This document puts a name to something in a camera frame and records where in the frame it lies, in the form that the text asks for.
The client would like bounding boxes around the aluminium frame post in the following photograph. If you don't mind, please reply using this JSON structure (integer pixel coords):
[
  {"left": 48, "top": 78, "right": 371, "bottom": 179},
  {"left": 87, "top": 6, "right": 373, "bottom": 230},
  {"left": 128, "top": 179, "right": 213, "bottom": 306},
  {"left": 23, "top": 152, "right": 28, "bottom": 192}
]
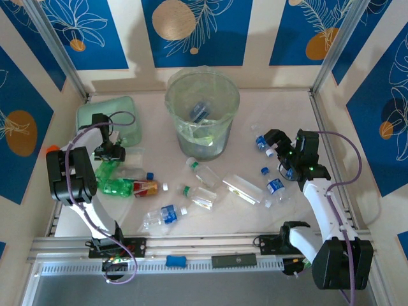
[
  {"left": 309, "top": 0, "right": 374, "bottom": 96},
  {"left": 22, "top": 0, "right": 92, "bottom": 100}
]

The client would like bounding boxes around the red and yellow can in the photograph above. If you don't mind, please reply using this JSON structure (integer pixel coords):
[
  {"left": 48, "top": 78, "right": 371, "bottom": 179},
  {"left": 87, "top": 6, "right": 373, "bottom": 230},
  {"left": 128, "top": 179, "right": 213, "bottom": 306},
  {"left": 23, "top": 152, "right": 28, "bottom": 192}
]
[{"left": 133, "top": 179, "right": 159, "bottom": 197}]

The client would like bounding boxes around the green plastic bottle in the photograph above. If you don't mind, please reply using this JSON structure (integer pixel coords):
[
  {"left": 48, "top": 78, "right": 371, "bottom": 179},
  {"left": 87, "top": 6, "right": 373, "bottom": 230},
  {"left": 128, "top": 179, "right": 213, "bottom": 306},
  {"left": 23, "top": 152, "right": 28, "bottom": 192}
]
[{"left": 95, "top": 178, "right": 135, "bottom": 198}]

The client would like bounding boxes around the black rectangular bar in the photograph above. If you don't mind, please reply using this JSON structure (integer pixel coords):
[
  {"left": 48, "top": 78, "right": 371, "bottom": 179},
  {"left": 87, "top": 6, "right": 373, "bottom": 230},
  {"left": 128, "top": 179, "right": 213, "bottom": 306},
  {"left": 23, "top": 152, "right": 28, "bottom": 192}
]
[{"left": 211, "top": 254, "right": 258, "bottom": 267}]

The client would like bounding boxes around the clear plastic zip packet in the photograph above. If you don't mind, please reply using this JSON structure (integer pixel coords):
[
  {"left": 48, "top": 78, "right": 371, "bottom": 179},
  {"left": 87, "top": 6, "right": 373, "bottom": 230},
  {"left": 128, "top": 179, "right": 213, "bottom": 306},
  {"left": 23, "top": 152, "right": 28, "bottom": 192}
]
[{"left": 122, "top": 145, "right": 146, "bottom": 170}]

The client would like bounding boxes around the clear plastic bin liner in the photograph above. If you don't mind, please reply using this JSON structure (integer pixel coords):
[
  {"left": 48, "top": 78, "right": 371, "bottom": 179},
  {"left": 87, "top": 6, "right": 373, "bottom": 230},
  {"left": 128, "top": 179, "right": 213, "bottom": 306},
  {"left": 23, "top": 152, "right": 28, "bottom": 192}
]
[{"left": 164, "top": 65, "right": 241, "bottom": 147}]

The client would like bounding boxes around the mint green medicine bag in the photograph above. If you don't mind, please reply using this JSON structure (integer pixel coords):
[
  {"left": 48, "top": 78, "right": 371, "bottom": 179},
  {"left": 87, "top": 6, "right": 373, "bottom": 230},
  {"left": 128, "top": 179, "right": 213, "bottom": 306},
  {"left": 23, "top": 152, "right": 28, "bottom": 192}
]
[{"left": 75, "top": 96, "right": 143, "bottom": 148}]

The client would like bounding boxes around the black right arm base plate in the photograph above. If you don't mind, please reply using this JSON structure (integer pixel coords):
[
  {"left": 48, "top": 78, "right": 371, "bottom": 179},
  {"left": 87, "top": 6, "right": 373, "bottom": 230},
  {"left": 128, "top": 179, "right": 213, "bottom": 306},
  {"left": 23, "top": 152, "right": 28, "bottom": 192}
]
[{"left": 256, "top": 234, "right": 284, "bottom": 256}]

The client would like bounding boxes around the grey slotted cable duct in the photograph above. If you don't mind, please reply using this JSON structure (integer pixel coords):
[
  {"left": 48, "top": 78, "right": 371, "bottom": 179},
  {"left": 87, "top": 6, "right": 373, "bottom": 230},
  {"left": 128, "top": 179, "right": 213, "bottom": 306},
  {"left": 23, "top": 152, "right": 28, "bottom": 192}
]
[{"left": 38, "top": 254, "right": 288, "bottom": 275}]

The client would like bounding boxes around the clear bottle with blue cap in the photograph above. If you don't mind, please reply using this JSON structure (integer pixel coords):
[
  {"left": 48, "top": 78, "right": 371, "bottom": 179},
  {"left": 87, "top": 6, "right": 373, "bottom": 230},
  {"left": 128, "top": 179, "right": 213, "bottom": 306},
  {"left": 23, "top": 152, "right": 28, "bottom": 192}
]
[{"left": 116, "top": 167, "right": 156, "bottom": 182}]

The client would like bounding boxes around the clear rectangular plastic box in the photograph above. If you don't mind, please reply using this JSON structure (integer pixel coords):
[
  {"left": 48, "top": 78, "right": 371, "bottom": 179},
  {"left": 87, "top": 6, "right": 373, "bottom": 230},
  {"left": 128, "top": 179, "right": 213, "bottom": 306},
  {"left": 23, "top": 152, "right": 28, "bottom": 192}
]
[{"left": 222, "top": 171, "right": 265, "bottom": 205}]

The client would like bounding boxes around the clear bottle with green cap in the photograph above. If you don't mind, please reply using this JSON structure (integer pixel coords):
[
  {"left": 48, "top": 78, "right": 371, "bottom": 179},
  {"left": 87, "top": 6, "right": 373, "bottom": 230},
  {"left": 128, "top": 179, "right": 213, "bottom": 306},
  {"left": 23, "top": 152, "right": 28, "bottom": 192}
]
[
  {"left": 177, "top": 184, "right": 217, "bottom": 211},
  {"left": 186, "top": 156, "right": 221, "bottom": 189}
]

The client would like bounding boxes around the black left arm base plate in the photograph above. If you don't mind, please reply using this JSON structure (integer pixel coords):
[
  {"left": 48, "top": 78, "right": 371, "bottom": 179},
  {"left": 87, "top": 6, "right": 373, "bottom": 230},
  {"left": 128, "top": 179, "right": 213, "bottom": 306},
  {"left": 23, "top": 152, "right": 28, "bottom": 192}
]
[{"left": 88, "top": 237, "right": 147, "bottom": 259}]

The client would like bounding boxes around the aluminium mounting rail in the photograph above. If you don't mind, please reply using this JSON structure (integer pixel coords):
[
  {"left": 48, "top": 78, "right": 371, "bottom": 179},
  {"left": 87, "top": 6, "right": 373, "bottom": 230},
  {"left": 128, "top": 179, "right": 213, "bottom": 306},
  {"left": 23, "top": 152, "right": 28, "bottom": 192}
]
[{"left": 27, "top": 235, "right": 372, "bottom": 256}]

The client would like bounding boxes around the clear bin with green liner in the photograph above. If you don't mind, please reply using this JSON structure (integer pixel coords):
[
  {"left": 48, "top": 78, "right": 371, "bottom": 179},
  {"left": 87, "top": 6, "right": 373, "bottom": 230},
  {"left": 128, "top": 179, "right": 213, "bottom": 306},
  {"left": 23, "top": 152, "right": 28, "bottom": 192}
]
[{"left": 165, "top": 65, "right": 240, "bottom": 162}]

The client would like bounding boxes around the blue foam block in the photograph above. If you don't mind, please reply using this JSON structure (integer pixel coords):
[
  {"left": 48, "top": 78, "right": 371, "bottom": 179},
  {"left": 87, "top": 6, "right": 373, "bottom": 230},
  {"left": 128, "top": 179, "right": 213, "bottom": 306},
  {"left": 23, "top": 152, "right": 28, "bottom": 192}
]
[{"left": 165, "top": 254, "right": 187, "bottom": 267}]

